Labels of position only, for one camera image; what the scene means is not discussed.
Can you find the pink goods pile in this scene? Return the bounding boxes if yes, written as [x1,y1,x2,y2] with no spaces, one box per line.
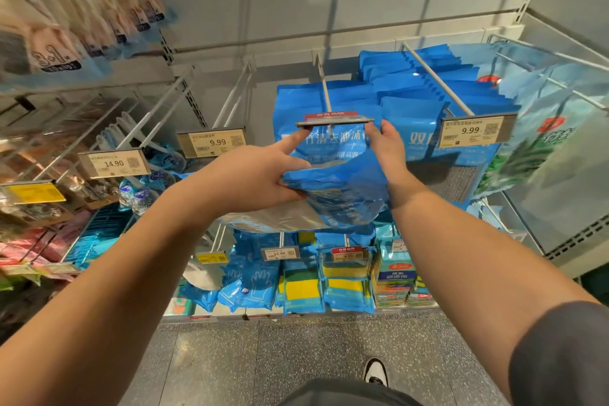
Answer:
[0,215,91,278]

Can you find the blue cloth packet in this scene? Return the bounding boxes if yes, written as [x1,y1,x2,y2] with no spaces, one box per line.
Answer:
[221,129,391,233]

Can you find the clear packets with green print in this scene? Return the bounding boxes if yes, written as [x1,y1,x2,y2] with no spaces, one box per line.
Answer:
[476,77,609,226]

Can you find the striped sponge packets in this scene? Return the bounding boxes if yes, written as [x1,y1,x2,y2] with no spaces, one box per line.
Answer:
[373,225,439,310]

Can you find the long wire peg hooks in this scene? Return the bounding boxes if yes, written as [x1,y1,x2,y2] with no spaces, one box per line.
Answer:
[499,34,609,88]

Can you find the yellow green sponge packets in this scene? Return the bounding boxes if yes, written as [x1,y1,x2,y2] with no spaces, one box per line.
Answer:
[280,249,377,315]

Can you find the bright yellow price tag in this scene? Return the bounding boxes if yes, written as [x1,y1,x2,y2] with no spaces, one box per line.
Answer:
[0,180,68,206]

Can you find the person's grey trousers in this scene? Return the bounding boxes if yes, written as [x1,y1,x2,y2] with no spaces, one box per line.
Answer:
[280,379,420,406]

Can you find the teal cloth packets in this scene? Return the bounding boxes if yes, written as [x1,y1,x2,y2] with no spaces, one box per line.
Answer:
[62,206,134,269]

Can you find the person's left hand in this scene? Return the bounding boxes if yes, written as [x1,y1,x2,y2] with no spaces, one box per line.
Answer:
[181,128,313,216]

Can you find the metal peg hook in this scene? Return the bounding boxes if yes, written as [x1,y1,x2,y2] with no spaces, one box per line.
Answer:
[214,63,253,131]
[119,72,192,150]
[402,42,477,117]
[316,58,334,115]

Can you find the person's black shoe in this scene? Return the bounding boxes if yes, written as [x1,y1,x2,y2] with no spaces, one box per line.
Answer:
[363,357,390,387]

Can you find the blue steel-cloth packets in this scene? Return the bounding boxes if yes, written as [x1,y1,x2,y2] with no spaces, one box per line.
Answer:
[360,44,520,169]

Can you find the blue glove packets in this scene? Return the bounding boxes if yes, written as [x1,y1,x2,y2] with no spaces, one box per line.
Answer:
[181,234,282,315]

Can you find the red white price tag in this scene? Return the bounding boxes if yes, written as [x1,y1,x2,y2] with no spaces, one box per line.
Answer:
[297,112,374,129]

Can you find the yellowish price tag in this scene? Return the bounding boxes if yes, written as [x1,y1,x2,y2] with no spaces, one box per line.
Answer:
[433,114,520,152]
[78,148,152,180]
[176,127,249,159]

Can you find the blue cloth packets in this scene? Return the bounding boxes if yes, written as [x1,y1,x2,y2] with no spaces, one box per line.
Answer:
[274,80,382,164]

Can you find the person's dark right sleeve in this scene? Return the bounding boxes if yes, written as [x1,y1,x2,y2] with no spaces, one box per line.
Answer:
[509,301,609,406]

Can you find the person's right hand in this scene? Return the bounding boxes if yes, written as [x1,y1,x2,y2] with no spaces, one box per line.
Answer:
[366,120,426,209]

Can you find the person's right forearm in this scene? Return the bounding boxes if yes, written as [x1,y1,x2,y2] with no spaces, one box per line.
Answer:
[390,182,609,406]

